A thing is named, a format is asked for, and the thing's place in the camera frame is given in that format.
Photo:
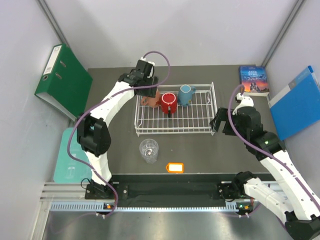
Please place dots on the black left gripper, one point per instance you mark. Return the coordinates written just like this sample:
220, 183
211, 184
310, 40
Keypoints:
150, 92

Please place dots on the green ring binder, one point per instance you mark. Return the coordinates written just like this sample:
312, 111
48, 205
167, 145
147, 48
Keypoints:
65, 84

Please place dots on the Jane Eyre paperback book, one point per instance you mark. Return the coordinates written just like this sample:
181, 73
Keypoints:
254, 80

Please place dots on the orange key tag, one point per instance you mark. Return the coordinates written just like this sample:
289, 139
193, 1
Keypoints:
175, 167

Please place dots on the red ceramic mug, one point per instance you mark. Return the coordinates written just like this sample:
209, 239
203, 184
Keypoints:
169, 103

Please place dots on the aluminium cable duct rail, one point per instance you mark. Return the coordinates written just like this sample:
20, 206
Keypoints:
71, 197

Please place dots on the teal shirt folding board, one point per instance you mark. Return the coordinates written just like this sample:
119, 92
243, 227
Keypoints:
68, 170

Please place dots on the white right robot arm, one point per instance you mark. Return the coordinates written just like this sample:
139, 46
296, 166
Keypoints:
298, 208

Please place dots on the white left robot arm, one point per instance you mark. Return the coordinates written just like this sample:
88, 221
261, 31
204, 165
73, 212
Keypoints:
93, 134

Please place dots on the clear faceted plastic cup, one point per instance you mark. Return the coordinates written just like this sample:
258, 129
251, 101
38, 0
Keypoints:
149, 150

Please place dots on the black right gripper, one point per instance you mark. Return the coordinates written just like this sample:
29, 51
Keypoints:
222, 114

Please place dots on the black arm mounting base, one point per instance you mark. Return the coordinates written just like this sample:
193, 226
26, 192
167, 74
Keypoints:
168, 190

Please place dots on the white wire dish rack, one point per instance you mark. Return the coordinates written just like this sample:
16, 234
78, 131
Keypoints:
192, 119

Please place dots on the blue ceramic mug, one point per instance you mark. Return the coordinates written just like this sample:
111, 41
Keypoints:
185, 95

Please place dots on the blue ring binder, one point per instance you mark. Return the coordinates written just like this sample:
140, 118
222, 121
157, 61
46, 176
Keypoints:
297, 105

